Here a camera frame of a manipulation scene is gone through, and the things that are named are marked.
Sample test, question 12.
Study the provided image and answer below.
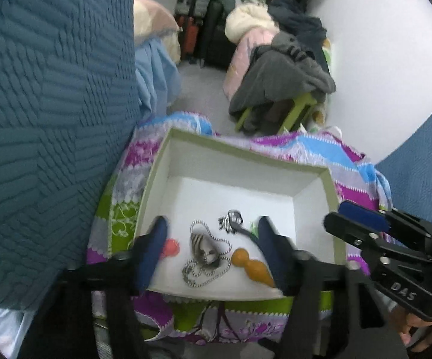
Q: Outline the green stool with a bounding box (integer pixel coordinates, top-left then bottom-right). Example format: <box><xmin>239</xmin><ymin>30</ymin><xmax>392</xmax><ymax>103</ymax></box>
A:
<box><xmin>236</xmin><ymin>93</ymin><xmax>317</xmax><ymax>135</ymax></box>

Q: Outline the purple green floral cloth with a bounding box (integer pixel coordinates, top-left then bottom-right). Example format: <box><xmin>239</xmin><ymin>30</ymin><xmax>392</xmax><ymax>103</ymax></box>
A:
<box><xmin>87</xmin><ymin>111</ymin><xmax>392</xmax><ymax>345</ymax></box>

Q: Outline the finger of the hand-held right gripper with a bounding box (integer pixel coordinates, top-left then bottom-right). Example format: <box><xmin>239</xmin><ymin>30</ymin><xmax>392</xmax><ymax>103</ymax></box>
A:
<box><xmin>337</xmin><ymin>201</ymin><xmax>432</xmax><ymax>240</ymax></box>
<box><xmin>322</xmin><ymin>212</ymin><xmax>404</xmax><ymax>266</ymax></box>

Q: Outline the orange gourd pendant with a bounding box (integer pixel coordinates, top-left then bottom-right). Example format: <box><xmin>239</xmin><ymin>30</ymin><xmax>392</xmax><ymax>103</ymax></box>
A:
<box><xmin>231</xmin><ymin>249</ymin><xmax>276</xmax><ymax>288</ymax></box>

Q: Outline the red suitcase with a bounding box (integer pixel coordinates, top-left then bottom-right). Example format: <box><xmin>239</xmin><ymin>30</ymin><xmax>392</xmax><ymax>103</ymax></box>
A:
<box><xmin>175</xmin><ymin>15</ymin><xmax>201</xmax><ymax>60</ymax></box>

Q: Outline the pink heart charm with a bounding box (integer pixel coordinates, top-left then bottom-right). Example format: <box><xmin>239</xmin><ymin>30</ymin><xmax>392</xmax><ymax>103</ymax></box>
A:
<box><xmin>163</xmin><ymin>238</ymin><xmax>181</xmax><ymax>260</ymax></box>

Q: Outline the large blue textured chair back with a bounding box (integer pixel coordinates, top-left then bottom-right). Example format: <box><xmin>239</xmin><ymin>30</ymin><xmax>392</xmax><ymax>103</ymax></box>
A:
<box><xmin>0</xmin><ymin>0</ymin><xmax>143</xmax><ymax>313</ymax></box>

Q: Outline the cream fleece blanket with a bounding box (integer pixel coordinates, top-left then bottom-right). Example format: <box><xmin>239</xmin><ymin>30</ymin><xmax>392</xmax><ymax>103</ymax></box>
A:
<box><xmin>225</xmin><ymin>4</ymin><xmax>280</xmax><ymax>42</ymax></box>

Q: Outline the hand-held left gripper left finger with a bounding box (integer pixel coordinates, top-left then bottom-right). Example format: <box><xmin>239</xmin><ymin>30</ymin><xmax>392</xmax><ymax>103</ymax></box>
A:
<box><xmin>25</xmin><ymin>215</ymin><xmax>172</xmax><ymax>359</ymax></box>

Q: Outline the navy jacket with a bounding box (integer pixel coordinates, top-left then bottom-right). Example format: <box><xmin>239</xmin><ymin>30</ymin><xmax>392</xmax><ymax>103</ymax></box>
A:
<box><xmin>268</xmin><ymin>0</ymin><xmax>329</xmax><ymax>79</ymax></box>

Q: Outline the black suitcase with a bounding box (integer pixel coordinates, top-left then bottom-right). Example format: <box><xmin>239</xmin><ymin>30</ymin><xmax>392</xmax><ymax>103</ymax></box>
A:
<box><xmin>201</xmin><ymin>0</ymin><xmax>239</xmax><ymax>70</ymax></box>

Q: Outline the small blue textured chair back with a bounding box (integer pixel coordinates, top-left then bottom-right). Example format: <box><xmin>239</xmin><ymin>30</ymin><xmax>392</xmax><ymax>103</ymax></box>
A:
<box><xmin>375</xmin><ymin>96</ymin><xmax>432</xmax><ymax>214</ymax></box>

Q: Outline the pink pillow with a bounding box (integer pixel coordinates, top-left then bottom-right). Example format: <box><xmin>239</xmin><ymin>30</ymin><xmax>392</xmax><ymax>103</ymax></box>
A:
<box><xmin>134</xmin><ymin>0</ymin><xmax>181</xmax><ymax>38</ymax></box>

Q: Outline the grey hoodie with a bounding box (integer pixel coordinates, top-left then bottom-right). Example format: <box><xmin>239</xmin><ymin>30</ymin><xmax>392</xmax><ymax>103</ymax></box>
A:
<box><xmin>229</xmin><ymin>32</ymin><xmax>337</xmax><ymax>131</ymax></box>

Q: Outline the green cardboard box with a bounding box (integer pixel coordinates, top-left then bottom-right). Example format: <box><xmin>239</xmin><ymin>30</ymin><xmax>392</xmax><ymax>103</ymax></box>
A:
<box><xmin>128</xmin><ymin>127</ymin><xmax>347</xmax><ymax>302</ymax></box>

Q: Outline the person's right hand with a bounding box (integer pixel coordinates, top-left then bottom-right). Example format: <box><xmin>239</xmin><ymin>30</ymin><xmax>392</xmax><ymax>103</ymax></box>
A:
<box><xmin>388</xmin><ymin>303</ymin><xmax>432</xmax><ymax>352</ymax></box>

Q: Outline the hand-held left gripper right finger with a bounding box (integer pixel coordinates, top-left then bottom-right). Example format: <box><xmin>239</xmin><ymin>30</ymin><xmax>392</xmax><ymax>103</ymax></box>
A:
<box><xmin>257</xmin><ymin>215</ymin><xmax>407</xmax><ymax>359</ymax></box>

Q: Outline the pink quilt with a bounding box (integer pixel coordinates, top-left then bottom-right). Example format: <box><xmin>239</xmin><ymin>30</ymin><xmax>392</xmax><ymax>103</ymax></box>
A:
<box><xmin>223</xmin><ymin>30</ymin><xmax>276</xmax><ymax>100</ymax></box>

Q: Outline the silver chain necklace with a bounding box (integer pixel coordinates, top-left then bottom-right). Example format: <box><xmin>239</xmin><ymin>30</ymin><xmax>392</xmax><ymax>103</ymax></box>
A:
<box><xmin>181</xmin><ymin>220</ymin><xmax>233</xmax><ymax>288</ymax></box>

